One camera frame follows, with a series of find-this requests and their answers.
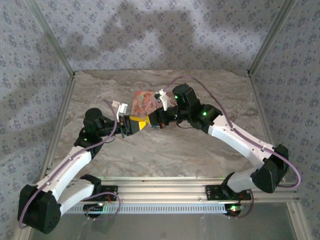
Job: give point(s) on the pink picture card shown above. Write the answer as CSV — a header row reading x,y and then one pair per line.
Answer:
x,y
142,102

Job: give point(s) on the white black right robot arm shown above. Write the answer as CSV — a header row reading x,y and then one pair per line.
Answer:
x,y
240,140

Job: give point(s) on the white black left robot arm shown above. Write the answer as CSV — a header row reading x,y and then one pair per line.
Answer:
x,y
67,170

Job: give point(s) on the aluminium extrusion beam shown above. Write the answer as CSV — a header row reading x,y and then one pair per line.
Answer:
x,y
162,190

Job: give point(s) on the controller board with green light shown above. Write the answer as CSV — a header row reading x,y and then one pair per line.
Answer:
x,y
93,208
235,208

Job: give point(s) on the aluminium table side rail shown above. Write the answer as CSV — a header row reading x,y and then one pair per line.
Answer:
x,y
63,112
258,100

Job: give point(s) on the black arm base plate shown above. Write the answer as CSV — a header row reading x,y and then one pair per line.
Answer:
x,y
212,192
110,191

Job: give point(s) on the aluminium frame post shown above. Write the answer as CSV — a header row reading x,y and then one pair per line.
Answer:
x,y
50,35
272,35

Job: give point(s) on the aluminium frame leg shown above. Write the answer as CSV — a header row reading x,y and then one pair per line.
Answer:
x,y
23,235
298,222

